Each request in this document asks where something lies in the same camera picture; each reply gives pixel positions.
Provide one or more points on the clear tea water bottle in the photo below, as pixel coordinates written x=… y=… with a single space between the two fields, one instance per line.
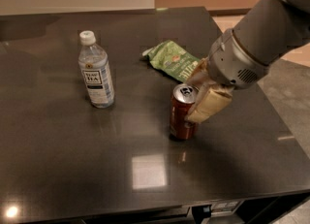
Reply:
x=94 y=66

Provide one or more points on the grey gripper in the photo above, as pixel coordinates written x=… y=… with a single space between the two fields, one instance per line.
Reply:
x=232 y=62

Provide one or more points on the red coke can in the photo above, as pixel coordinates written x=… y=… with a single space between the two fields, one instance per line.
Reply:
x=182 y=99

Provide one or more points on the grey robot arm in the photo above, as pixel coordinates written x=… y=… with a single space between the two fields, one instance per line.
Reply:
x=272 y=28

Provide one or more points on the green jalapeno chip bag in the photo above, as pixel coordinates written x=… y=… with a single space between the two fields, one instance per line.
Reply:
x=172 y=59

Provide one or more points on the label plate under table edge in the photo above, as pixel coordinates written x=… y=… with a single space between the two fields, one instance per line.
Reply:
x=225 y=206

